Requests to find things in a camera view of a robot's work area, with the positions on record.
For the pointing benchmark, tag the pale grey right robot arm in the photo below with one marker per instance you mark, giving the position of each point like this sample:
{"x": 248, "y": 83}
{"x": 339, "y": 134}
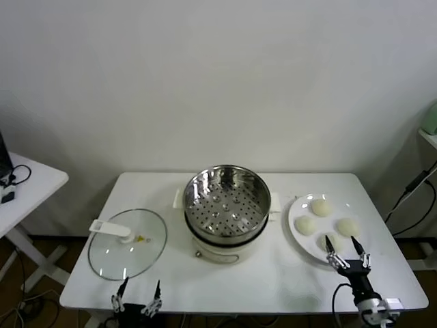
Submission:
{"x": 370, "y": 305}

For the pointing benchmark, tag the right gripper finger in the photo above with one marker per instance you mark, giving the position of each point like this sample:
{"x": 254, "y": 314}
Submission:
{"x": 362, "y": 258}
{"x": 336, "y": 259}

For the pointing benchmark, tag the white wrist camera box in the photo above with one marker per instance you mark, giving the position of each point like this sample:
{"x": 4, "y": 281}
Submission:
{"x": 394, "y": 303}

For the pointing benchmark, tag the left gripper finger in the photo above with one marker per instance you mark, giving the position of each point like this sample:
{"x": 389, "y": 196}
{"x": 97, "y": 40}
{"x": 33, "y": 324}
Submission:
{"x": 119, "y": 300}
{"x": 155, "y": 302}

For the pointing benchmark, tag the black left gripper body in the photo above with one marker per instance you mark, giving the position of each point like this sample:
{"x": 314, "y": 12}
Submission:
{"x": 131, "y": 311}

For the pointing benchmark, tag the black flat device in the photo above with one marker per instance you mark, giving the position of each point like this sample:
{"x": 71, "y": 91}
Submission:
{"x": 4, "y": 150}

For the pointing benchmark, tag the white stand foot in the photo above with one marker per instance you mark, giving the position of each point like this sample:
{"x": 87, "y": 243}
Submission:
{"x": 425, "y": 263}

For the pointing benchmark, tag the white steamed baozi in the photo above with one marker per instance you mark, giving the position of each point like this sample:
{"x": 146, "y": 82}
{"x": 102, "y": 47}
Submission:
{"x": 336, "y": 242}
{"x": 321, "y": 207}
{"x": 349, "y": 227}
{"x": 306, "y": 225}

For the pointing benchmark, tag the white side table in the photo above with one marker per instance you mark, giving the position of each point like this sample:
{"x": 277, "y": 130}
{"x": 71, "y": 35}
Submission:
{"x": 34, "y": 191}

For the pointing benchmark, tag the white round plate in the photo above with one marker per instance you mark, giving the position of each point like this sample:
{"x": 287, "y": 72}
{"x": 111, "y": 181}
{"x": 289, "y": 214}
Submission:
{"x": 300, "y": 246}

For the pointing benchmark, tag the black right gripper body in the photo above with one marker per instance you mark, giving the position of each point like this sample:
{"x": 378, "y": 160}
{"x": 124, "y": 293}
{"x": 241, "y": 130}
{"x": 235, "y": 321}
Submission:
{"x": 358, "y": 276}

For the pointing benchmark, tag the small black white adapter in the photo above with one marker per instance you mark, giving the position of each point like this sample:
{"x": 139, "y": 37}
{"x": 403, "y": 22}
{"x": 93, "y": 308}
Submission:
{"x": 7, "y": 197}

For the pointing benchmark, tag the white shelf board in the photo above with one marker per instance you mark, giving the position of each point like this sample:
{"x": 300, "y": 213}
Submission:
{"x": 429, "y": 138}

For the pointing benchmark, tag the white electric cooker pot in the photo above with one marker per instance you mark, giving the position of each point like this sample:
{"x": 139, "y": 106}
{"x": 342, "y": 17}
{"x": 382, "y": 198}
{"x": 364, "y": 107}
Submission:
{"x": 222, "y": 254}

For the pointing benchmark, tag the pale green appliance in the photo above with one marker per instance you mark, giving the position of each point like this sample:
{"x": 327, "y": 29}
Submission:
{"x": 431, "y": 119}

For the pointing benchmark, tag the stainless steel steamer basket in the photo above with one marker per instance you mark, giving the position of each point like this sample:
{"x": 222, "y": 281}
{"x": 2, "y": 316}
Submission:
{"x": 196, "y": 191}

